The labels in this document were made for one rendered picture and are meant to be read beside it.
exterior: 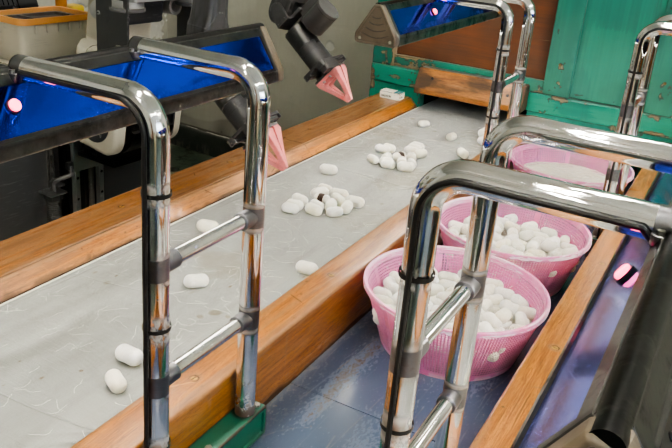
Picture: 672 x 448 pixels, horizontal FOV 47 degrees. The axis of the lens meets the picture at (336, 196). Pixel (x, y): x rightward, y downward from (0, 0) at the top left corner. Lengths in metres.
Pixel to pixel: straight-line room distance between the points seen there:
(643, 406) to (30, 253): 0.98
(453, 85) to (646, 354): 1.79
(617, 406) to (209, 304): 0.83
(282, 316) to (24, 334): 0.32
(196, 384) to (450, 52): 1.46
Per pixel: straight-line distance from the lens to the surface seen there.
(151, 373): 0.75
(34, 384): 0.96
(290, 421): 0.99
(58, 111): 0.76
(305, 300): 1.06
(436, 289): 1.18
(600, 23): 2.05
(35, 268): 1.17
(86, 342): 1.02
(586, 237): 1.41
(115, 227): 1.27
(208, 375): 0.90
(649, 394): 0.34
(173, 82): 0.87
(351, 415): 1.01
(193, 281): 1.12
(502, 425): 0.88
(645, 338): 0.36
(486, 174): 0.51
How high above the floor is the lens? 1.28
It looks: 21 degrees down
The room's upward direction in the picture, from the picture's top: 5 degrees clockwise
